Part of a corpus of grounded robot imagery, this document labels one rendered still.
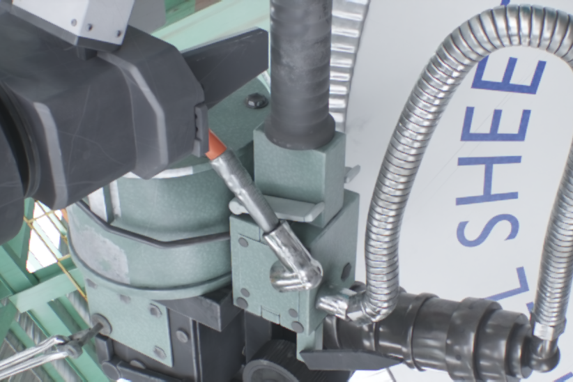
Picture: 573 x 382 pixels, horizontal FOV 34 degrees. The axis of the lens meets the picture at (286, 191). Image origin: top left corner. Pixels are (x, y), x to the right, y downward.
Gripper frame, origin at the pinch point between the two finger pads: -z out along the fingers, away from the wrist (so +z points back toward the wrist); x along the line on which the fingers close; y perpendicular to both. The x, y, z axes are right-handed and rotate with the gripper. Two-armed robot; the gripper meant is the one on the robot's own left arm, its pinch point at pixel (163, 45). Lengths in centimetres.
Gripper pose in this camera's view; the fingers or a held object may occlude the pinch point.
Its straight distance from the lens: 44.1
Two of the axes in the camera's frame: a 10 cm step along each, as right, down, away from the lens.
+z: -6.6, 4.4, -6.1
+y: 0.1, -8.1, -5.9
